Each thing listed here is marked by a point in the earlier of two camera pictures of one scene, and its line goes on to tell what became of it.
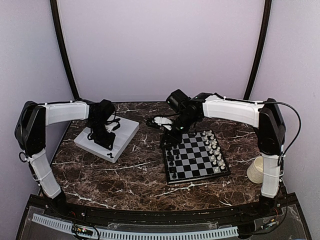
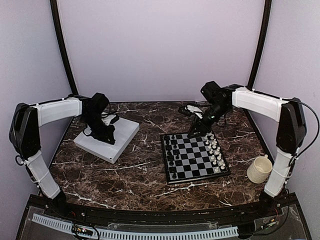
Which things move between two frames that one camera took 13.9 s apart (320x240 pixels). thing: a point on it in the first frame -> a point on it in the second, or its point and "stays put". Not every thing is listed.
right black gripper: x=174 y=139 -> x=200 y=126
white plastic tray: x=124 y=137 stays put
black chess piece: x=172 y=169 stays put
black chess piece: x=170 y=157 stays put
